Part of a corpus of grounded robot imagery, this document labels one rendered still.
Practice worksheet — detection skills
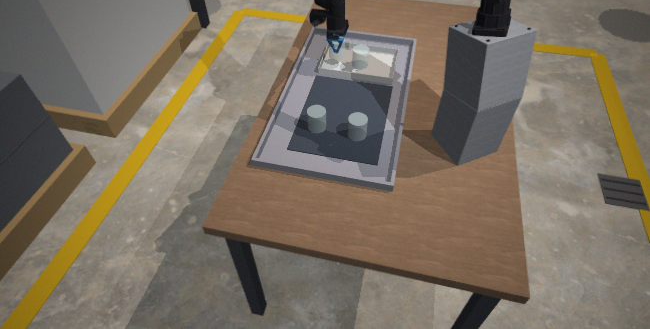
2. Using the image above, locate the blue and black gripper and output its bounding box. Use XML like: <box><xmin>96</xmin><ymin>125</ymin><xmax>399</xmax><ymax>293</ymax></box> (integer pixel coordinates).
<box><xmin>326</xmin><ymin>14</ymin><xmax>349</xmax><ymax>53</ymax></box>

